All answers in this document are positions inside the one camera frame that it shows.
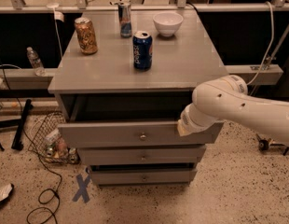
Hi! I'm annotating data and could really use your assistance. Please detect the black floor cable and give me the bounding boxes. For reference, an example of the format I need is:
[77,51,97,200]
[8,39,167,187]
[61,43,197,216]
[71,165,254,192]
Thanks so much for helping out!
[0,63,63,224]

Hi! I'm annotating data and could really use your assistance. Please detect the grey drawer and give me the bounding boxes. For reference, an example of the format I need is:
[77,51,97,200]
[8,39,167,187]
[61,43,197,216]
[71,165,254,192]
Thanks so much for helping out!
[89,167,197,186]
[77,145,206,165]
[58,121,223,148]

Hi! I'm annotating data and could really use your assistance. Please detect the gold soda can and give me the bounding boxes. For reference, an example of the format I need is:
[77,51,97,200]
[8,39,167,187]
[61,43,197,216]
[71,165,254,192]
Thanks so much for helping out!
[75,17,98,55]

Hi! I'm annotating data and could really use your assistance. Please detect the grey top drawer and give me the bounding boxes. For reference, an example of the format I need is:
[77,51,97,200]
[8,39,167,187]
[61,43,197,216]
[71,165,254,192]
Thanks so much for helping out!
[58,121,223,148]

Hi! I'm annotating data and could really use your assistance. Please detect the white hanging cable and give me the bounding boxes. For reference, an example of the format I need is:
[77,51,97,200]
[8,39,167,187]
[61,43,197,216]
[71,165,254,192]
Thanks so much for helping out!
[246,1,275,87]

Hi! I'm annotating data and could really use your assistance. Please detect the silver blue Red Bull can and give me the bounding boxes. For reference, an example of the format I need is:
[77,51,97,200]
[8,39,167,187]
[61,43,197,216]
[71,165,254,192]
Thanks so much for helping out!
[117,2,131,38]

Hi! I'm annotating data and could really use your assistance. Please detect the grey bottom drawer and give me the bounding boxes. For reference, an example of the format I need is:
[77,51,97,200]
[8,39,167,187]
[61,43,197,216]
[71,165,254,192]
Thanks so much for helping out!
[89,167,197,186]

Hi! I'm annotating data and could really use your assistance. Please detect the grey drawer cabinet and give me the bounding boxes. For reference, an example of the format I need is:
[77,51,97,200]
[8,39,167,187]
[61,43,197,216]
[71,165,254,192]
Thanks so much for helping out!
[47,8,236,189]

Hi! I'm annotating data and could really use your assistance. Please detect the white bowl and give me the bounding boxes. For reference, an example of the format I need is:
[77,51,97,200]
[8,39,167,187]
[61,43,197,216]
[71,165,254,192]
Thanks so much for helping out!
[153,12,184,37]

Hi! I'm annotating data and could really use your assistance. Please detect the grey middle drawer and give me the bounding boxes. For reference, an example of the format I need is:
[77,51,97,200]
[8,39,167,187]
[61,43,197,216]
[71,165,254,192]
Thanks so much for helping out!
[77,145,206,165]

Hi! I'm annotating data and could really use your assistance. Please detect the blue tape cross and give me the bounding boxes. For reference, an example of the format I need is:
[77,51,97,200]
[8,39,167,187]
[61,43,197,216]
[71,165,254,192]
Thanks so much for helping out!
[72,175,90,203]

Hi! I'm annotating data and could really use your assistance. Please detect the black wheeled cart base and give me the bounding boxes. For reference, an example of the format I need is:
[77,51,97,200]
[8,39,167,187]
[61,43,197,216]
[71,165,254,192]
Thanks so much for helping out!
[255,134,289,156]

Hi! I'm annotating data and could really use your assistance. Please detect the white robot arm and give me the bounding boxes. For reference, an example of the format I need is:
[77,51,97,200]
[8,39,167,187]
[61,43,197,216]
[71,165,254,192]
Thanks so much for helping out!
[177,75,289,146]

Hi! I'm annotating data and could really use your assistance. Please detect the wire basket with cans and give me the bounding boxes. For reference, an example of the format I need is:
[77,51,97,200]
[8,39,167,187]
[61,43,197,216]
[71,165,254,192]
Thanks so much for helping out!
[29,112,80,164]

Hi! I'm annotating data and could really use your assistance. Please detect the clear plastic water bottle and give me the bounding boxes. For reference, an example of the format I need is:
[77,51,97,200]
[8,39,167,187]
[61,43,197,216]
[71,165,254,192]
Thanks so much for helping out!
[27,47,46,77]

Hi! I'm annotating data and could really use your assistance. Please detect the blue Pepsi can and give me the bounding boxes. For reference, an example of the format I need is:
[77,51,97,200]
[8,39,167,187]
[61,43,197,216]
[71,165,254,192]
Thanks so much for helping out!
[132,31,153,70]

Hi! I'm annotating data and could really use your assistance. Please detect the white object floor corner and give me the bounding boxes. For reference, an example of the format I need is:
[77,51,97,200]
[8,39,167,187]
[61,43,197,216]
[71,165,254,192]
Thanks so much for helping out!
[0,183,14,203]

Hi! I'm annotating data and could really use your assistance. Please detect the black stand leg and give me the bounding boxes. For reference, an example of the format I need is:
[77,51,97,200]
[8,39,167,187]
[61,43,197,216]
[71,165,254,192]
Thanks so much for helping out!
[11,99,33,151]

